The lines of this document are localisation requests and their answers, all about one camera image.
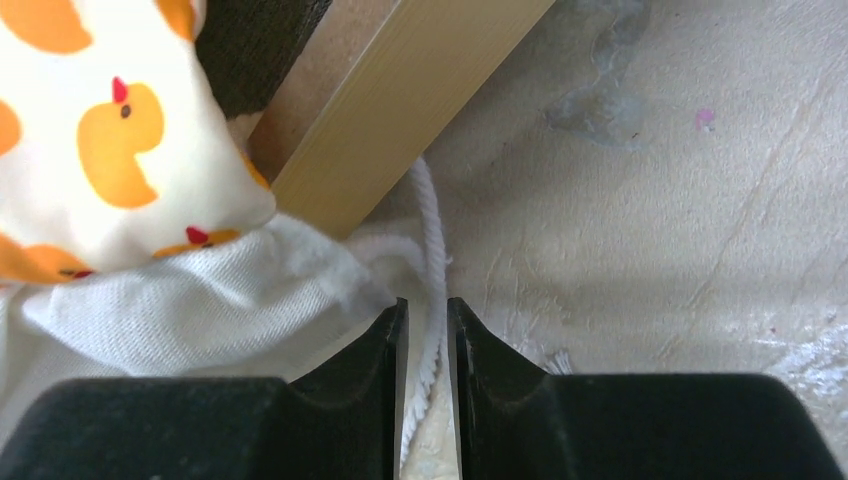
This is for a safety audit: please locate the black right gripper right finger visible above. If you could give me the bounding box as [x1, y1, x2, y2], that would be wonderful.
[447, 298, 842, 480]

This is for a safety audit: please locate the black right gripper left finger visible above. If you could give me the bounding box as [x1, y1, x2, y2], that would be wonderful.
[1, 300, 408, 479]

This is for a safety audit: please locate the orange patterned white blanket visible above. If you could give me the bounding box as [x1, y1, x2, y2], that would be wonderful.
[1, 1, 448, 456]

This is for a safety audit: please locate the wooden pet bed frame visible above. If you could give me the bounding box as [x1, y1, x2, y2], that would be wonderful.
[249, 0, 550, 238]

